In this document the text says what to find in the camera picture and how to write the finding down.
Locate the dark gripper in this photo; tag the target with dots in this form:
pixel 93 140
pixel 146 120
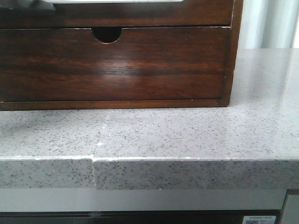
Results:
pixel 27 5

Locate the wooden drawer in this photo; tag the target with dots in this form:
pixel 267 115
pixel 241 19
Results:
pixel 186 12
pixel 144 63

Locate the dark wooden drawer cabinet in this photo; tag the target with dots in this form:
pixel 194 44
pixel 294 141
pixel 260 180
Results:
pixel 109 35

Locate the black appliance under counter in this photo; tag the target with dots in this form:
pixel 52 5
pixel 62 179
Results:
pixel 135 217

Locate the white QR code sticker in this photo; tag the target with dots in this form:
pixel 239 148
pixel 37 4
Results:
pixel 259 220

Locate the grey cabinet panel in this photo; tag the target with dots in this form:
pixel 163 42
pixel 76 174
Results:
pixel 290 213

